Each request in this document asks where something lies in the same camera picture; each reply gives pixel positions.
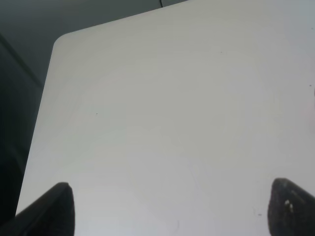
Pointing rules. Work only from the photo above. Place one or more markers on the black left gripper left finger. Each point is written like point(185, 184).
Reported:
point(53, 214)

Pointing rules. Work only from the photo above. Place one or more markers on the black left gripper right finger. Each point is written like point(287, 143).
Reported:
point(291, 210)

